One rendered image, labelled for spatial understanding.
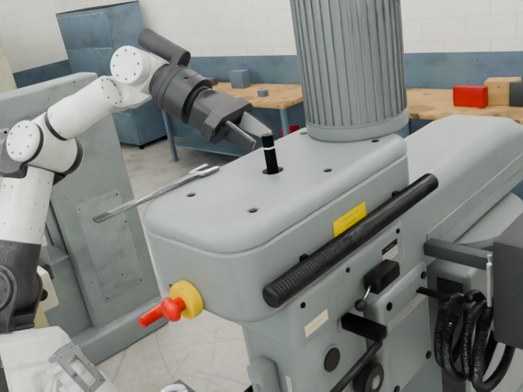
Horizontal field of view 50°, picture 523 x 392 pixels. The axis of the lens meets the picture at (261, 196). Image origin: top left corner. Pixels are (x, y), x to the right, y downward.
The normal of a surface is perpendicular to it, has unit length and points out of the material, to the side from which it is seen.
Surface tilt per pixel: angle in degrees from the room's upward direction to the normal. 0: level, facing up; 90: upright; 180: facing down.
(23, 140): 56
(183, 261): 90
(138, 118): 90
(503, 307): 90
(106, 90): 69
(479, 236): 0
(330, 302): 90
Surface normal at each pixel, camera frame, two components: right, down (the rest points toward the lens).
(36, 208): 0.90, 0.06
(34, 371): 0.70, -0.48
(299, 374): -0.27, 0.41
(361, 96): -0.03, 0.39
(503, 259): -0.68, 0.38
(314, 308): 0.71, 0.16
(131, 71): -0.33, 0.04
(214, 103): 0.29, -0.75
